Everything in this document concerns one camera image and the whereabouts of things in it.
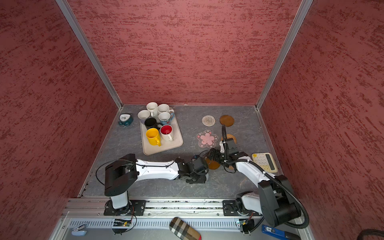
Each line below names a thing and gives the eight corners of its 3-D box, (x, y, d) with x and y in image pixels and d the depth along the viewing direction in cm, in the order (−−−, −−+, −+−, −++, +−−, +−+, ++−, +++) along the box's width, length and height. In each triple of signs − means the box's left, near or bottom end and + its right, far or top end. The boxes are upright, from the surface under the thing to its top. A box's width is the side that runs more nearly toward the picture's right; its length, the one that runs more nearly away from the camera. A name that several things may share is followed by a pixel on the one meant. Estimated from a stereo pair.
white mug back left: (141, 126, 110) (138, 118, 103) (140, 118, 115) (136, 111, 108) (152, 123, 112) (149, 115, 105) (150, 115, 117) (148, 108, 110)
